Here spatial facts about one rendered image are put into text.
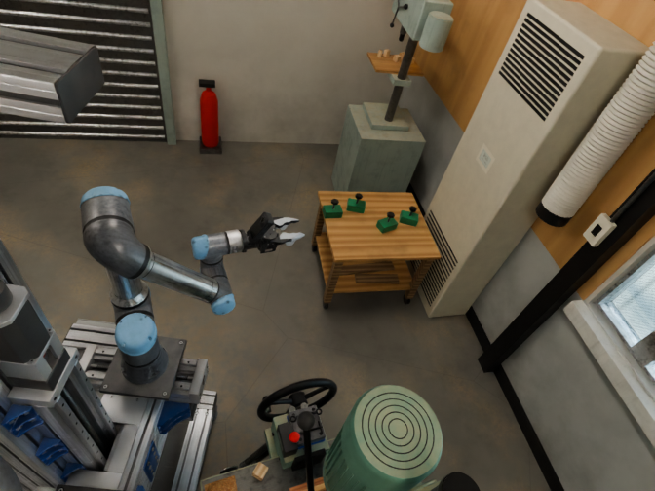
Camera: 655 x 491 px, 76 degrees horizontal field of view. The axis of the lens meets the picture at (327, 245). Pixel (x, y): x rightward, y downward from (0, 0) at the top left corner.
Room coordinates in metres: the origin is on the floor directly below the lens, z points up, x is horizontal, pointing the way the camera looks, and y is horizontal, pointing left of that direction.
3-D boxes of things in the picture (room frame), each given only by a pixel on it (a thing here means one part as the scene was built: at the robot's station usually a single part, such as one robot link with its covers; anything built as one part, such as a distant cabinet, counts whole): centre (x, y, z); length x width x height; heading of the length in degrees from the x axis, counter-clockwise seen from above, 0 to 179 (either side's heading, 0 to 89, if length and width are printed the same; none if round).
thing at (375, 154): (2.77, -0.20, 0.79); 0.62 x 0.48 x 1.58; 21
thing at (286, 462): (0.45, -0.07, 0.91); 0.15 x 0.14 x 0.09; 120
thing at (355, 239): (1.92, -0.26, 0.32); 0.66 x 0.57 x 0.64; 111
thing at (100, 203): (0.71, 0.58, 1.19); 0.15 x 0.12 x 0.55; 34
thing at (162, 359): (0.60, 0.51, 0.87); 0.15 x 0.15 x 0.10
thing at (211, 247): (0.85, 0.36, 1.21); 0.11 x 0.08 x 0.09; 124
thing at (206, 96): (2.90, 1.19, 0.30); 0.19 x 0.18 x 0.60; 23
